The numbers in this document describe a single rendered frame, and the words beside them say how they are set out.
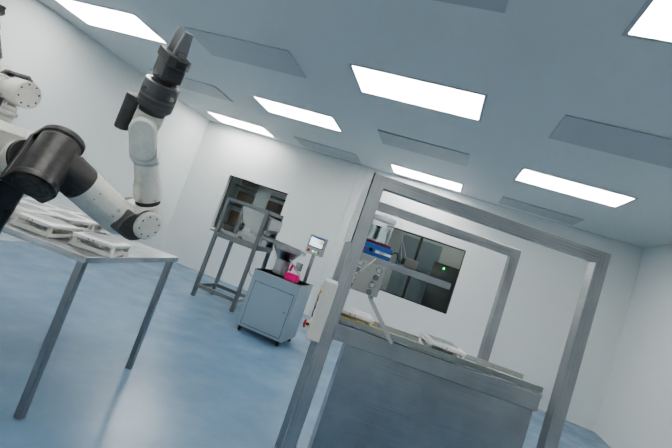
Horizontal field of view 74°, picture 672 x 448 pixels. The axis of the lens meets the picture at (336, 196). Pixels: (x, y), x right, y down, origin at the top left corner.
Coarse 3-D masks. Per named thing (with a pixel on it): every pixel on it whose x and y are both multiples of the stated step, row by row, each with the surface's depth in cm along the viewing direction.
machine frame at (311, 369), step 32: (416, 192) 208; (512, 224) 207; (352, 256) 204; (512, 256) 302; (576, 256) 208; (608, 256) 206; (576, 320) 205; (320, 352) 200; (480, 352) 297; (576, 352) 201; (288, 416) 289
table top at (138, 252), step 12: (12, 228) 236; (36, 240) 233; (48, 240) 237; (60, 240) 248; (132, 240) 342; (60, 252) 231; (72, 252) 231; (84, 252) 239; (132, 252) 290; (144, 252) 306; (156, 252) 325
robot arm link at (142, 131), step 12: (132, 120) 108; (144, 120) 108; (132, 132) 108; (144, 132) 109; (156, 132) 110; (132, 144) 109; (144, 144) 110; (156, 144) 111; (132, 156) 111; (144, 156) 111; (156, 156) 112
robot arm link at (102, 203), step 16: (96, 192) 106; (112, 192) 110; (80, 208) 107; (96, 208) 107; (112, 208) 110; (128, 208) 114; (112, 224) 112; (128, 224) 114; (144, 224) 116; (160, 224) 120
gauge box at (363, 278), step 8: (376, 264) 269; (360, 272) 268; (368, 272) 268; (376, 272) 268; (384, 272) 268; (360, 280) 267; (368, 280) 268; (352, 288) 267; (360, 288) 267; (368, 288) 267; (376, 288) 267; (376, 296) 267
